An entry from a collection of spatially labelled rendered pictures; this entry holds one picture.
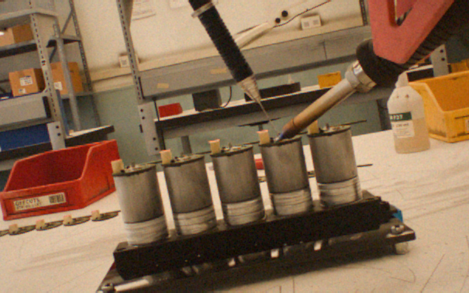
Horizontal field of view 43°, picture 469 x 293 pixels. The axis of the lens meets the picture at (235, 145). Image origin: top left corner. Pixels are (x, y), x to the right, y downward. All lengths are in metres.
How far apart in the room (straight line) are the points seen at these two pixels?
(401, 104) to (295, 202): 0.27
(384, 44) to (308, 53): 2.33
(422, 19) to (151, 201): 0.17
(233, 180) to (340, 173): 0.06
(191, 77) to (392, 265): 2.38
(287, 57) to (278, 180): 2.28
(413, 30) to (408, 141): 0.34
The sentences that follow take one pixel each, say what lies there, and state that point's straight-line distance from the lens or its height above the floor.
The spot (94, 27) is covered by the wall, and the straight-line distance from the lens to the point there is 5.02.
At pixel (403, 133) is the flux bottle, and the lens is 0.59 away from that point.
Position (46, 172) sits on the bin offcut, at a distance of 0.78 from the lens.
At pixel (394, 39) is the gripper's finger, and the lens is 0.26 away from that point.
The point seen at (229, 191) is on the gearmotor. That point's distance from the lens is 0.32.
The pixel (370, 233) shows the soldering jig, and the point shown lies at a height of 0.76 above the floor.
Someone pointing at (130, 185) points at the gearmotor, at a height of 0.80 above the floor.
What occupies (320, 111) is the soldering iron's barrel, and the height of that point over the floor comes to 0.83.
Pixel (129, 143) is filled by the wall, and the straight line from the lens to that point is 4.95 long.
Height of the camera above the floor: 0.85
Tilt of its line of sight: 6 degrees down
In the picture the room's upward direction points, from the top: 11 degrees counter-clockwise
